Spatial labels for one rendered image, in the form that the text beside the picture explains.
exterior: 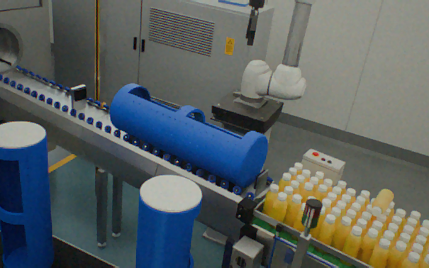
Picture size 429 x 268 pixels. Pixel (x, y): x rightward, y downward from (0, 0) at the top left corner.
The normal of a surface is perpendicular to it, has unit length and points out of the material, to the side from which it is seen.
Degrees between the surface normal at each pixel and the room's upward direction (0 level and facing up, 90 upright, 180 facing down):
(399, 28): 90
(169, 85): 90
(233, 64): 90
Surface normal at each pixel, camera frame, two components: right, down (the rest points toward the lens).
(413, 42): -0.44, 0.36
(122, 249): 0.12, -0.88
